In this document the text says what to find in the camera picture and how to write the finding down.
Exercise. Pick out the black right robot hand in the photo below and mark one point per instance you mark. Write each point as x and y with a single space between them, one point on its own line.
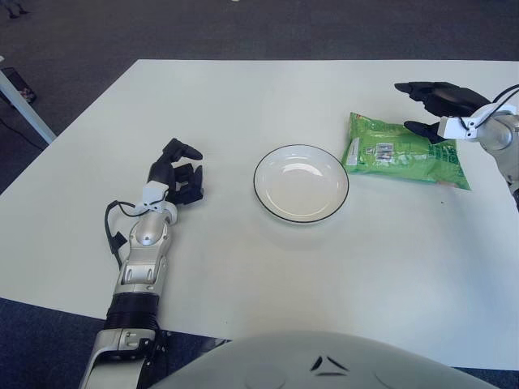
450 99

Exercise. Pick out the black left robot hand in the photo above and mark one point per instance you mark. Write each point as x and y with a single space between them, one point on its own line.
160 172

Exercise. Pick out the green snack bag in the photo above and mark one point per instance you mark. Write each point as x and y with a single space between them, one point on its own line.
405 154

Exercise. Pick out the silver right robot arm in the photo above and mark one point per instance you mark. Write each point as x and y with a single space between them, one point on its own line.
498 133

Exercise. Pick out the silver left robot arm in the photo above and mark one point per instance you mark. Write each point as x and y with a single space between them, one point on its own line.
146 237

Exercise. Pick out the white plate with black rim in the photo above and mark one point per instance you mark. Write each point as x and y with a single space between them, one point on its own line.
300 190

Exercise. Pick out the white table leg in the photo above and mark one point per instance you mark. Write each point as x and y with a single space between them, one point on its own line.
24 101

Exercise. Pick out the black box under side table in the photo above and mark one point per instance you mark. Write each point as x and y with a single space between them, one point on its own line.
20 83

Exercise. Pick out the dark chair legs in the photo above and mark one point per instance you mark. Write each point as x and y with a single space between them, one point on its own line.
16 8

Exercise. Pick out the grey robot torso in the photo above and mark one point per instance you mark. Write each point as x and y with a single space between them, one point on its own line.
324 356

